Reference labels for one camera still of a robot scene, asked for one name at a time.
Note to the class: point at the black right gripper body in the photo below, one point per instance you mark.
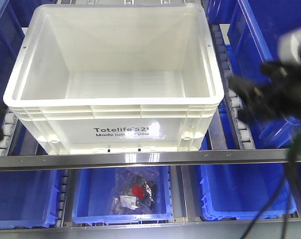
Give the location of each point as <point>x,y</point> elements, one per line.
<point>280,98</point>

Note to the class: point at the blue bin upper left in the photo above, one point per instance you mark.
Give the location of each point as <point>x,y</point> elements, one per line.
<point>11,38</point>

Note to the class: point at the plastic bag of parts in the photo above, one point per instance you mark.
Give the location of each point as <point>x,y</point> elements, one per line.
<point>135,191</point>

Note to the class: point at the blue bin lower middle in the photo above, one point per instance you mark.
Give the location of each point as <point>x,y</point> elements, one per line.
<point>93,196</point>

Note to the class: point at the blue bin lower right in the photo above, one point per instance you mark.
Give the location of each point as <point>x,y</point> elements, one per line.
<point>236,191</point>

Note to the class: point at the blue bin lower left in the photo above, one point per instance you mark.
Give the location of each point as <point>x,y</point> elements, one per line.
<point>29,198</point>

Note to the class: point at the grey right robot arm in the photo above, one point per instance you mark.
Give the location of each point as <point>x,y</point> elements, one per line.
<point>289,48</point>

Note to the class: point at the white roller track left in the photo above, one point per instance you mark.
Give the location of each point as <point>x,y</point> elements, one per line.
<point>8,128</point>

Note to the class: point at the white plastic tote box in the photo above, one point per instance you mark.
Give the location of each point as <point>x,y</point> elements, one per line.
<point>97,78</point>

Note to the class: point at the blue bin upper right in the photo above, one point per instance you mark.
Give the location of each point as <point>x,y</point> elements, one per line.
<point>254,32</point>

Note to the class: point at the blue bin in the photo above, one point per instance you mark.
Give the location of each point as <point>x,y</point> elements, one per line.
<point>11,38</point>
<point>29,198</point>
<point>254,32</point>
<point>236,191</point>
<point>93,196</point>

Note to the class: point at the lower steel shelf rail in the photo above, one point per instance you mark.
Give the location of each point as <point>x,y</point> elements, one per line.
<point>264,229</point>

